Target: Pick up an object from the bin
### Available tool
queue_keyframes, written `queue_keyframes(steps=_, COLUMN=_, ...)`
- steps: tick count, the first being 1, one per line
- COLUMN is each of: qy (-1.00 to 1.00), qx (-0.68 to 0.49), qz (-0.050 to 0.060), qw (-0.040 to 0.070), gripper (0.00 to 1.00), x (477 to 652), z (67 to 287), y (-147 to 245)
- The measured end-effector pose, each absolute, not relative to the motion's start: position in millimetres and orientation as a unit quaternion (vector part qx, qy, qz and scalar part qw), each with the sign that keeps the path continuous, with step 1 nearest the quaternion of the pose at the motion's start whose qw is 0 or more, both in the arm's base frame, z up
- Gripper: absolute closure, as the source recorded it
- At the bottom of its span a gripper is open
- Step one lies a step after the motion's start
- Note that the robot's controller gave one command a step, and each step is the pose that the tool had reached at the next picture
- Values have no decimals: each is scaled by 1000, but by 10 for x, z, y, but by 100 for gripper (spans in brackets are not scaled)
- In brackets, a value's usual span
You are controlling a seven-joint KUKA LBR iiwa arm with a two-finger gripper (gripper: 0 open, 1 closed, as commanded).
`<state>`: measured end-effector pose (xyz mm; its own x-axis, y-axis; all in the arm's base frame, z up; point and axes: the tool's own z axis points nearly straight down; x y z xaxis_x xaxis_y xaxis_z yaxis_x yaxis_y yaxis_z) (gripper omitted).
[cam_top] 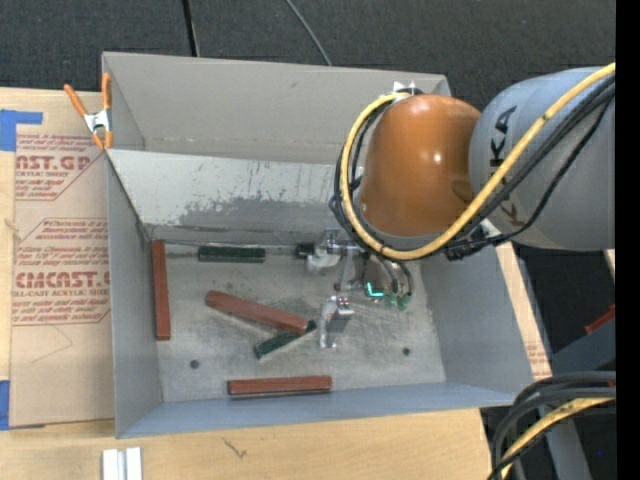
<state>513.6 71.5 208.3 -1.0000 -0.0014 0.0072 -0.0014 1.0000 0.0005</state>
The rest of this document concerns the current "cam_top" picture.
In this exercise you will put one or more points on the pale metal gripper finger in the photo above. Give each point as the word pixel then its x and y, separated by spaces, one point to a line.
pixel 330 245
pixel 331 323

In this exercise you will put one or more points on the dark green flat block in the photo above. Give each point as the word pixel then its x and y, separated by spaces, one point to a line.
pixel 303 250
pixel 277 342
pixel 231 254

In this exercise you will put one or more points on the red-brown flat block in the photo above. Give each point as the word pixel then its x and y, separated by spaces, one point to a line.
pixel 255 311
pixel 280 385
pixel 161 293

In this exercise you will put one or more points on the grey metal bin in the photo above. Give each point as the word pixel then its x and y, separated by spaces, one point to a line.
pixel 225 98

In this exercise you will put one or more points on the brown cardboard board red print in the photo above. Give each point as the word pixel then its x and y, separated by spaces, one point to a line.
pixel 55 248

